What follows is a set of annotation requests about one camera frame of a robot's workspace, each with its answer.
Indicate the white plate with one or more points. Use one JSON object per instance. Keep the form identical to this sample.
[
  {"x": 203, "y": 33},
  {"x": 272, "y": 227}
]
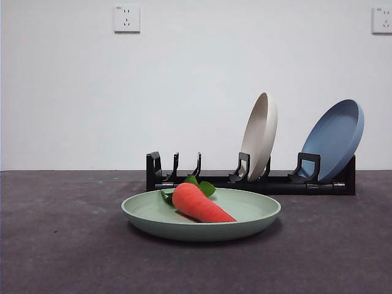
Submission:
[{"x": 260, "y": 137}]

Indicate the blue plate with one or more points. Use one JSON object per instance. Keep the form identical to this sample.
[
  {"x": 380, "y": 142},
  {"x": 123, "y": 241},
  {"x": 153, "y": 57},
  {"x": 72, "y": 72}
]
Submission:
[{"x": 333, "y": 137}]

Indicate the white wall socket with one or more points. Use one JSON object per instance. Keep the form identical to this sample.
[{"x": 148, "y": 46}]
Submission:
[
  {"x": 382, "y": 20},
  {"x": 126, "y": 19}
]

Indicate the orange toy carrot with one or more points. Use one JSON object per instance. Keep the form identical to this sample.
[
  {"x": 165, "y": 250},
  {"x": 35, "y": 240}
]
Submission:
[{"x": 199, "y": 205}]

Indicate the black plate rack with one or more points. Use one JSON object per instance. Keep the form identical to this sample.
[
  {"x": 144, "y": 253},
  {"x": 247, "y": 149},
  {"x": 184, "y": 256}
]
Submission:
[{"x": 288, "y": 186}]

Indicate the green plate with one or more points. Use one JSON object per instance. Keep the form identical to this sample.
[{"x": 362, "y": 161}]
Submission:
[{"x": 199, "y": 232}]

